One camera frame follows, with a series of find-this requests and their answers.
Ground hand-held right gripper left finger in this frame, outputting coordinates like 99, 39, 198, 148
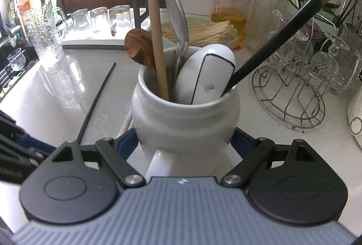
42, 129, 146, 188

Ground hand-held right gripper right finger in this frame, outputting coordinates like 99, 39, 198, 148
221, 128, 326, 187

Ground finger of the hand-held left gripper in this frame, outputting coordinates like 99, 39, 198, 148
0, 111, 56, 168

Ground white ceramic mug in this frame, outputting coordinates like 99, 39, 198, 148
131, 45, 241, 179

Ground white ceramic soup spoon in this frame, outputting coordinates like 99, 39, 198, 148
173, 44, 237, 105

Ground brown wooden spoon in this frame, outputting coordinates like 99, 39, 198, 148
124, 28, 157, 68

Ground wooden chopstick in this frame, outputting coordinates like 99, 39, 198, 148
144, 0, 171, 102

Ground silver metal spoon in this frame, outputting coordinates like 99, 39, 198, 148
162, 0, 191, 77

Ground small stemmed glass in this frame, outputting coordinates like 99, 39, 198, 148
7, 48, 26, 71

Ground black kitchen sink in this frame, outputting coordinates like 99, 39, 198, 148
0, 37, 39, 101

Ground tall textured glass mug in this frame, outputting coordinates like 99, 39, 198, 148
23, 3, 67, 65

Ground white electric cooking pot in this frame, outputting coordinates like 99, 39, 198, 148
346, 92, 362, 146

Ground clear stemmed glass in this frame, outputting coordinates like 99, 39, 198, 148
306, 32, 352, 96
271, 10, 315, 65

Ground steel kitchen faucet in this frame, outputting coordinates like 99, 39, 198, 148
0, 0, 22, 37

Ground dried noodle bundle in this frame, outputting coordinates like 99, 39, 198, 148
162, 21, 238, 48

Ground clear glass mug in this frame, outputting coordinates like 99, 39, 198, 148
245, 0, 284, 55

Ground clear glass tumbler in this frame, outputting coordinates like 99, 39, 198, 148
70, 8, 91, 32
109, 5, 133, 36
90, 7, 111, 35

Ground purple cup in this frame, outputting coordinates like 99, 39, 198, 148
296, 23, 323, 42

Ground ribbed glass pitcher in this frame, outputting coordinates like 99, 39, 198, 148
329, 24, 362, 96

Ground green plastic colander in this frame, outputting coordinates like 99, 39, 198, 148
161, 16, 241, 51

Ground red-lidded plastic jar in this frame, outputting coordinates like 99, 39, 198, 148
211, 0, 254, 49

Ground green utensil drainer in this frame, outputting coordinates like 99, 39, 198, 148
283, 0, 344, 25

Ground wire glass rack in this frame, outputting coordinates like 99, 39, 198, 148
252, 12, 338, 130

